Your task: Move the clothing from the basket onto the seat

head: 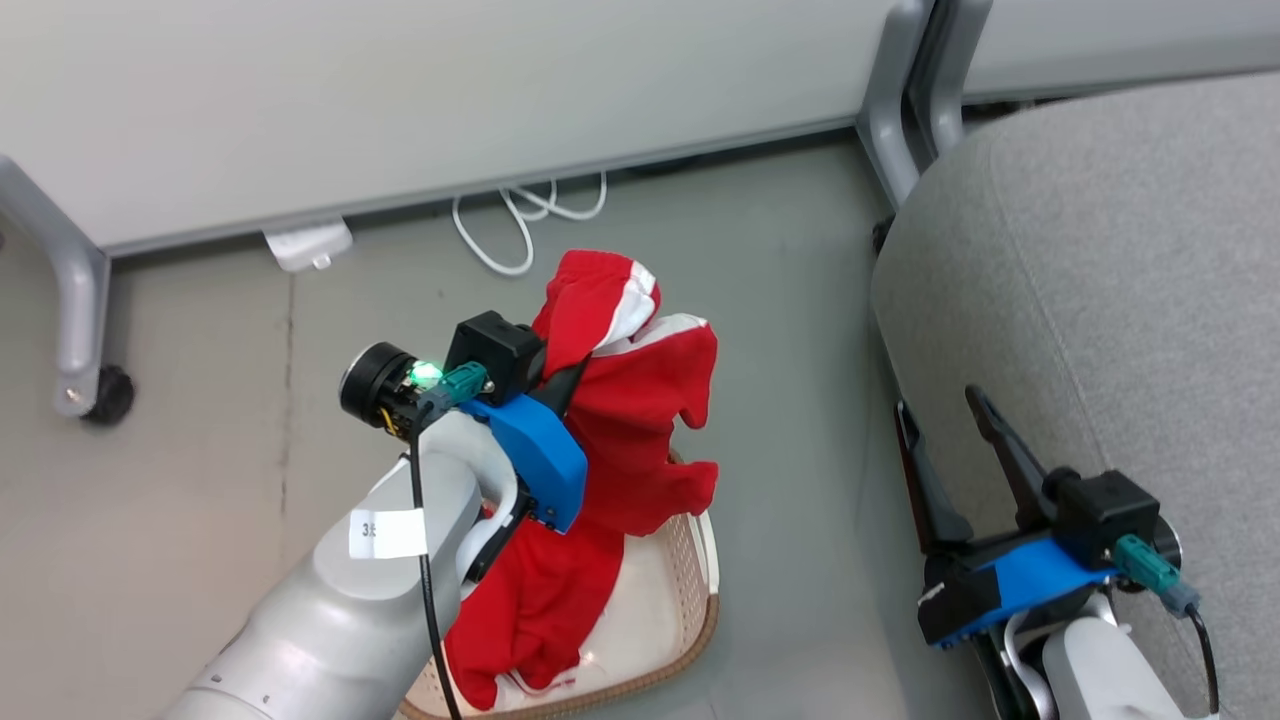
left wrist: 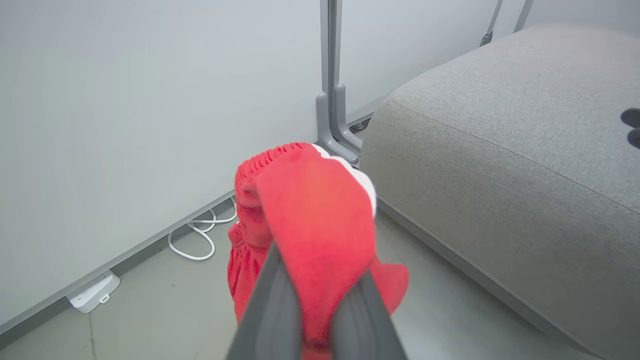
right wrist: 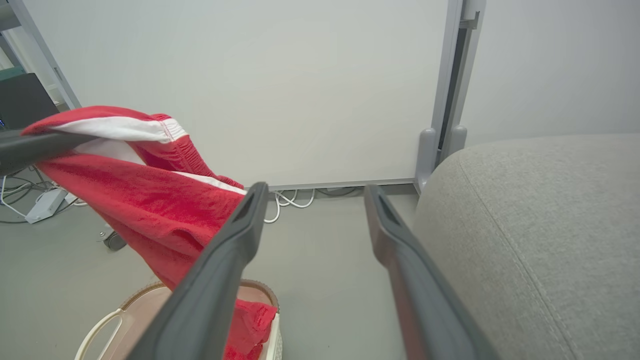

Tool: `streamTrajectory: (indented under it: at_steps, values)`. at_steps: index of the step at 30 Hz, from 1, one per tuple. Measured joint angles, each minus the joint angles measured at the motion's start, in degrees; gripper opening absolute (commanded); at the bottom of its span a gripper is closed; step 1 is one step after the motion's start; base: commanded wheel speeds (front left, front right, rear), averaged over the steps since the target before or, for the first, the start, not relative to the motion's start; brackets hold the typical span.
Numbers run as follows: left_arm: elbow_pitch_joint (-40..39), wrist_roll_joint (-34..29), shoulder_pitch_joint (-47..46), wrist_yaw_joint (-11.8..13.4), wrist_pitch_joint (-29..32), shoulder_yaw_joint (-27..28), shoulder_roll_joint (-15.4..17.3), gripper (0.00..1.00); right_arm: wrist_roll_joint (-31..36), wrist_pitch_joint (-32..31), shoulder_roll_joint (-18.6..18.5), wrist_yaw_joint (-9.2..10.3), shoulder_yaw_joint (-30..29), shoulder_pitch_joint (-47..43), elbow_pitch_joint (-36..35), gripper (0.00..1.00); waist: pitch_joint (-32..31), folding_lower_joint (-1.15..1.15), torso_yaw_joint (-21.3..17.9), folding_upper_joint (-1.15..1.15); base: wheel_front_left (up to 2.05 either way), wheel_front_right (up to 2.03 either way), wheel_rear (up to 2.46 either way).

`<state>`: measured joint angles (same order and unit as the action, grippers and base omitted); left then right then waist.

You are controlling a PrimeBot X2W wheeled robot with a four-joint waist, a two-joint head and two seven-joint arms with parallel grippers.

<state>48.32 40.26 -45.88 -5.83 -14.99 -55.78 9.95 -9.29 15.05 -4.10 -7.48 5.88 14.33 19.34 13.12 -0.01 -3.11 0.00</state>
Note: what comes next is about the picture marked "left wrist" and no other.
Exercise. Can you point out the grey wall base rail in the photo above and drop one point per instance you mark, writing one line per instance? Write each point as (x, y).
(125, 260)

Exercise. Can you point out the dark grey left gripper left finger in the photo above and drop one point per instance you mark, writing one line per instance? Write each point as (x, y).
(272, 310)

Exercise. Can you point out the grey diagonal metal strut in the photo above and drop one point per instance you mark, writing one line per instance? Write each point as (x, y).
(491, 22)

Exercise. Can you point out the grey fabric sofa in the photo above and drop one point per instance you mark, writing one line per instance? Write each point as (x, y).
(500, 150)

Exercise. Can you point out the red garment with white trim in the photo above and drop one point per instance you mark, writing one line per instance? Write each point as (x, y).
(310, 210)

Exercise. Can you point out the grey metal frame post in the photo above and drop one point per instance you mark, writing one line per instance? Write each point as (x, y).
(330, 50)

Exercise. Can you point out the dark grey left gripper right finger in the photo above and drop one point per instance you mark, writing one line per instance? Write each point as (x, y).
(365, 325)

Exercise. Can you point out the black rounded object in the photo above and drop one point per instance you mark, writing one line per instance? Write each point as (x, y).
(632, 120)

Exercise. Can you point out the white power strip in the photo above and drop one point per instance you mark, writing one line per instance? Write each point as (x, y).
(92, 295)

